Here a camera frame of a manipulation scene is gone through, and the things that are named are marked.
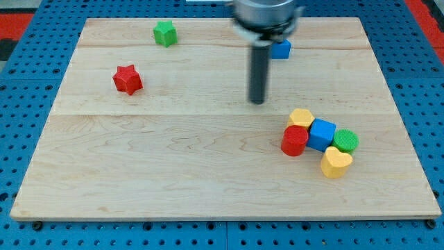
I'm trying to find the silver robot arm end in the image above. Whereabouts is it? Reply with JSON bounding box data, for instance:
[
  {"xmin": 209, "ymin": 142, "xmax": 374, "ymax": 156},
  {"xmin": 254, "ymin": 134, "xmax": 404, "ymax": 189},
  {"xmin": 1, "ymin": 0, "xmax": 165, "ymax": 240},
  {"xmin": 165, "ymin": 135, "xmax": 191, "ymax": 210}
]
[{"xmin": 232, "ymin": 0, "xmax": 305, "ymax": 47}]

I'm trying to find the blue triangle block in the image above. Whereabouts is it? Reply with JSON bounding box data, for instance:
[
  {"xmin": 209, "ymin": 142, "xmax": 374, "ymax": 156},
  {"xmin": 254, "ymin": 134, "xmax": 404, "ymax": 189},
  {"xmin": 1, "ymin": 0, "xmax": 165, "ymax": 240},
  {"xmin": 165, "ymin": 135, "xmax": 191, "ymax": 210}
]
[{"xmin": 271, "ymin": 40, "xmax": 291, "ymax": 59}]

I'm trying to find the light wooden board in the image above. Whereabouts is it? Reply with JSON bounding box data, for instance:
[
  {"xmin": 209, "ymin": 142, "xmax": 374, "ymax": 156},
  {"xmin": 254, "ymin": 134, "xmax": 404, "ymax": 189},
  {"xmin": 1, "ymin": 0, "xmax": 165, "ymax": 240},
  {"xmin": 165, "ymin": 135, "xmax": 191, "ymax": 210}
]
[{"xmin": 10, "ymin": 17, "xmax": 441, "ymax": 222}]

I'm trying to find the red cylinder block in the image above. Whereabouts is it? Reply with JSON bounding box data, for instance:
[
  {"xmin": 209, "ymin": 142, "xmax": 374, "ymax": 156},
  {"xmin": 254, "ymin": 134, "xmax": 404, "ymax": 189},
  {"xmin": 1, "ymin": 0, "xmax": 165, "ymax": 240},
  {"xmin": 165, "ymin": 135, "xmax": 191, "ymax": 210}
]
[{"xmin": 281, "ymin": 125, "xmax": 309, "ymax": 156}]

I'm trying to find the yellow hexagon block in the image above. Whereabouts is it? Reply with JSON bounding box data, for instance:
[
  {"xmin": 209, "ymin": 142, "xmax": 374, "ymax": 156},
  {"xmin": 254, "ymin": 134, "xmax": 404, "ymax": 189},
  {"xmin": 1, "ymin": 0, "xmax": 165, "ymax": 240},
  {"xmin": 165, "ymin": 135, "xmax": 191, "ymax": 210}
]
[{"xmin": 287, "ymin": 108, "xmax": 315, "ymax": 130}]

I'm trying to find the dark cylindrical pusher stick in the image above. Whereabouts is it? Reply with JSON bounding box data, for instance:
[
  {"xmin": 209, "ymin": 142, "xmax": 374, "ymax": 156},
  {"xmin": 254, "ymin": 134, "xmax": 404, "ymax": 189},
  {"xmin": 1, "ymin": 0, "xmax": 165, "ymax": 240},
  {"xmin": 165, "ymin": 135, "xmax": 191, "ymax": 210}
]
[{"xmin": 248, "ymin": 45, "xmax": 271, "ymax": 105}]

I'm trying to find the blue cube block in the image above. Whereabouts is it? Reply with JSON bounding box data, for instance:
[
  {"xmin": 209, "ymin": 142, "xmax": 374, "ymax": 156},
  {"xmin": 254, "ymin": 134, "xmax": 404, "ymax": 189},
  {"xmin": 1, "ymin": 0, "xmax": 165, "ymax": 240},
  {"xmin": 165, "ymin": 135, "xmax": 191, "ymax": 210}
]
[{"xmin": 307, "ymin": 118, "xmax": 336, "ymax": 152}]

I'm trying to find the red star block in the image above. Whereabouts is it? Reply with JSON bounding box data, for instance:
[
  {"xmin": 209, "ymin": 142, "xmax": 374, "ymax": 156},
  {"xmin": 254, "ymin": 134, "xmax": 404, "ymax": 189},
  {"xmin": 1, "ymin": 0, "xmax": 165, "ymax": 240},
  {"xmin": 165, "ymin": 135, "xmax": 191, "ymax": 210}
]
[{"xmin": 112, "ymin": 65, "xmax": 143, "ymax": 95}]

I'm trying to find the green star block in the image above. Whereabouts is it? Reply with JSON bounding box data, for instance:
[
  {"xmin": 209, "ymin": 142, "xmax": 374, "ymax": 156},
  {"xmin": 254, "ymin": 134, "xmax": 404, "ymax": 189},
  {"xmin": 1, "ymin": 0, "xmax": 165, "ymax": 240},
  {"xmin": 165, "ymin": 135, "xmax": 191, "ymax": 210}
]
[{"xmin": 153, "ymin": 20, "xmax": 178, "ymax": 47}]

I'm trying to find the yellow heart block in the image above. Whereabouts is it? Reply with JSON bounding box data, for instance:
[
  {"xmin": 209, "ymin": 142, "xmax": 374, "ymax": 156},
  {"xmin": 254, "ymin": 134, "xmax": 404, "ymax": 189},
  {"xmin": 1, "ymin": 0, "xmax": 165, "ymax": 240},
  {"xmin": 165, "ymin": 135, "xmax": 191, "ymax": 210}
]
[{"xmin": 321, "ymin": 147, "xmax": 353, "ymax": 178}]

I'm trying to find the green cylinder block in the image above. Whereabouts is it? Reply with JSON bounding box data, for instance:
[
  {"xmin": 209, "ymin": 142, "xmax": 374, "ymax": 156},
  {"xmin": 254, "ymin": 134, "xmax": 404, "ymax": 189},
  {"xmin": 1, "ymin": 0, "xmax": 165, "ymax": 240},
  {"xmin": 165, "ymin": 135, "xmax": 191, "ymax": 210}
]
[{"xmin": 332, "ymin": 129, "xmax": 359, "ymax": 154}]

